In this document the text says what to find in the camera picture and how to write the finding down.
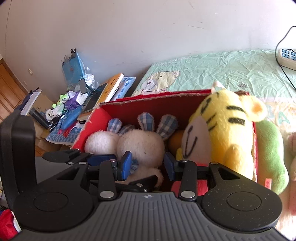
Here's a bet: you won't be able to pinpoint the small white plush bunny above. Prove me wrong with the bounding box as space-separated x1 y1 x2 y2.
84 118 135 156

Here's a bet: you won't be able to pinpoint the large white plush bunny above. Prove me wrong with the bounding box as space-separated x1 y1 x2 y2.
117 112 178 187

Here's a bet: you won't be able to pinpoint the yellow tiger plush toy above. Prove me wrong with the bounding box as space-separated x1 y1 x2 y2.
176 81 267 181

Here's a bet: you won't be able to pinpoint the brown cardboard boxes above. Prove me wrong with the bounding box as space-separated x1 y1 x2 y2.
33 93 70 157

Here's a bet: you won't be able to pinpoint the blue pencil case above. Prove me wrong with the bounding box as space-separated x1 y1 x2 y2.
61 106 83 130

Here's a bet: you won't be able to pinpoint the smartphone on book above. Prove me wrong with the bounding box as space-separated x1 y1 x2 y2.
83 83 107 113

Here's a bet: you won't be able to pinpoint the purple tissue pack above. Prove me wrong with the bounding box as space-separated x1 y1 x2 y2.
64 91 88 110

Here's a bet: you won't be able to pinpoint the black left gripper housing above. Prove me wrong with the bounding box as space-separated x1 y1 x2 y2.
1 109 37 210

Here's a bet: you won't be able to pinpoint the green frog toy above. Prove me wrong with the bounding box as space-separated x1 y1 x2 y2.
52 93 69 108

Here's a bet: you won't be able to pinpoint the red cardboard box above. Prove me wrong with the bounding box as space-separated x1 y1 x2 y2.
72 89 258 182

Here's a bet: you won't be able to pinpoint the yellow book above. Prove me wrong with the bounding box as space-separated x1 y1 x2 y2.
91 73 124 109

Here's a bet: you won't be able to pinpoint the green plush toy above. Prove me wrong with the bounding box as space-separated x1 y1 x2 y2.
256 120 289 195

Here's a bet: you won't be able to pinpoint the blue paper bag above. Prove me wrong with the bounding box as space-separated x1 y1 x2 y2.
62 48 85 90

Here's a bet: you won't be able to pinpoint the blue patterned book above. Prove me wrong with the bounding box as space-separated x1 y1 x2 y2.
111 76 136 101

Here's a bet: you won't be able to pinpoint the pink plush with blue bow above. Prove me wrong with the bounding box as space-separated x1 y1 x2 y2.
285 131 296 182

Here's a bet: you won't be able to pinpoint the green cartoon bear bedsheet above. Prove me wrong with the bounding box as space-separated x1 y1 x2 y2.
131 49 296 232

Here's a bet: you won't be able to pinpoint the white power strip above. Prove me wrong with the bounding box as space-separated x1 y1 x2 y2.
277 49 296 71

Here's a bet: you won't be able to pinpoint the wooden door frame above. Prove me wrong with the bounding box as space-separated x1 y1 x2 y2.
0 58 28 122

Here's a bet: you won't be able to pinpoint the black charger cable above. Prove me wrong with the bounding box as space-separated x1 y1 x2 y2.
274 25 296 91

